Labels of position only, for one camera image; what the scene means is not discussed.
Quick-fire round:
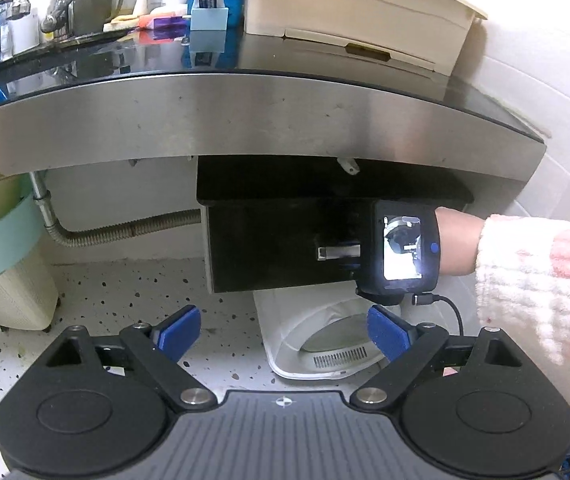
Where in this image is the light blue toothpaste holder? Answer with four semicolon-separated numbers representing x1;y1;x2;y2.
190;0;228;32

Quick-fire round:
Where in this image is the chrome sink faucet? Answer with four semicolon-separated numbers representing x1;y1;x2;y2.
0;0;74;36

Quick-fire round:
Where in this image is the white floor appliance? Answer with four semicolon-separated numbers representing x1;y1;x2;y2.
253;282;384;382

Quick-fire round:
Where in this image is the black usb cable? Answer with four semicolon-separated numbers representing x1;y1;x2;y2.
410;291;466;338

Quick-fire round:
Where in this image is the corrugated metal drain hose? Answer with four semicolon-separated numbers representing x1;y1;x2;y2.
28;170;202;250

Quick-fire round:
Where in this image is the cream laundry basket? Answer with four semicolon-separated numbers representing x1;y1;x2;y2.
0;176;59;332

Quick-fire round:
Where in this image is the black drawer with metal handle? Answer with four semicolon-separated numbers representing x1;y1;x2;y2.
196;155;474;292

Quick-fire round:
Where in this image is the right forearm in white sleeve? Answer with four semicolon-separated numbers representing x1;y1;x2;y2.
436;207;570;405

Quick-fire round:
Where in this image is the cream dish rack box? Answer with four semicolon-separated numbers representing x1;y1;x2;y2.
245;0;486;76

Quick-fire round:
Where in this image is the dark green mug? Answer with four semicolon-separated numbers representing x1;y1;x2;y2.
71;0;124;36

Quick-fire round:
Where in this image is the black countertop with steel edge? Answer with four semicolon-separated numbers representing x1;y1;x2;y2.
0;30;546;182

